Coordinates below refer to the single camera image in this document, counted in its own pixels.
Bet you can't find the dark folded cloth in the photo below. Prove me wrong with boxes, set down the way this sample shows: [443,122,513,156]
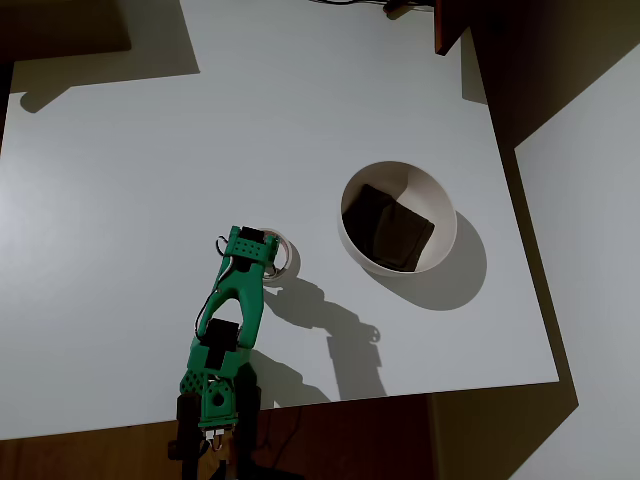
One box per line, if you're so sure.
[341,183,436,272]

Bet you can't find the black cables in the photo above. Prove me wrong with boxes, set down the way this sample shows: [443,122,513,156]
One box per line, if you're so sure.
[309,0,436,15]

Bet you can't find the white masking tape roll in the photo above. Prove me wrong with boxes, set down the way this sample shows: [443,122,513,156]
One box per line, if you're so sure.
[259,228,294,285]

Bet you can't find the brown wooden board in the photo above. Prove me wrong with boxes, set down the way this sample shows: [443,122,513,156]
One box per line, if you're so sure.
[434,0,474,56]

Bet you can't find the white round bowl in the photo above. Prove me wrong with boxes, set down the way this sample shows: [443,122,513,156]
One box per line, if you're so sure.
[336,160,459,277]

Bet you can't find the thin black cable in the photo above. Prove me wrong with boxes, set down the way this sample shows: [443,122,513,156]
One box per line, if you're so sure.
[259,404,306,480]

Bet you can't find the dark furniture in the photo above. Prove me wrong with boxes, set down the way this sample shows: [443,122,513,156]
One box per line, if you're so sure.
[0,0,133,64]

